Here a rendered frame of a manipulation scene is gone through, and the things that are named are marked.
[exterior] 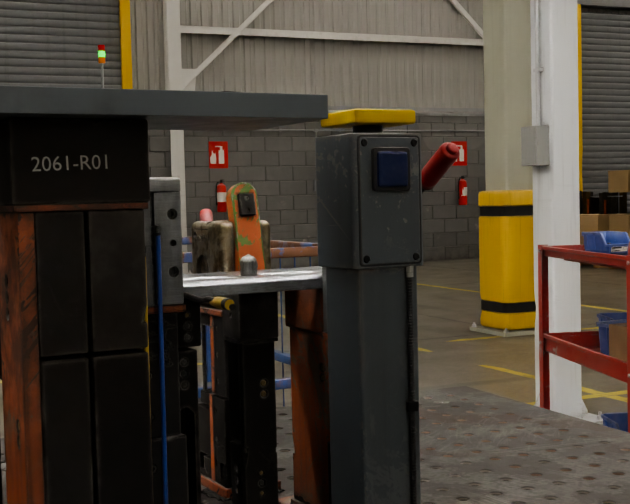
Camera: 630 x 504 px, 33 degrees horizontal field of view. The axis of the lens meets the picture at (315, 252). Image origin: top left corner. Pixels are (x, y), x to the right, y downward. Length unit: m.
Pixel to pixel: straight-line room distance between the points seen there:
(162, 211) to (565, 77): 4.16
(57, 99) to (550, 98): 4.33
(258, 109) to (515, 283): 7.37
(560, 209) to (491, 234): 3.25
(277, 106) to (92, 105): 0.14
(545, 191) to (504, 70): 3.28
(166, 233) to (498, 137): 7.31
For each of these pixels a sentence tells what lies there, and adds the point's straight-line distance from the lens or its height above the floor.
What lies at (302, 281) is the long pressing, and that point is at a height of 1.00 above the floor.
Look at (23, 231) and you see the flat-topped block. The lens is 0.75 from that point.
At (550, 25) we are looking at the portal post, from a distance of 5.01.
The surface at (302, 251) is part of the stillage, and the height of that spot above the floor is 0.93.
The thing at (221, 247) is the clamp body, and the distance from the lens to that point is 1.35.
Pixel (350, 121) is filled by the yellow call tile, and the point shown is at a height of 1.15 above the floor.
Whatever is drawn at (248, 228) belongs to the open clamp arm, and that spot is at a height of 1.05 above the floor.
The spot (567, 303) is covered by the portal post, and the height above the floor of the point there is 0.57.
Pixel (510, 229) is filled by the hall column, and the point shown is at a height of 0.81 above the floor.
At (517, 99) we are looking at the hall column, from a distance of 8.21.
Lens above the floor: 1.09
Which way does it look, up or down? 3 degrees down
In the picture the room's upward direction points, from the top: 1 degrees counter-clockwise
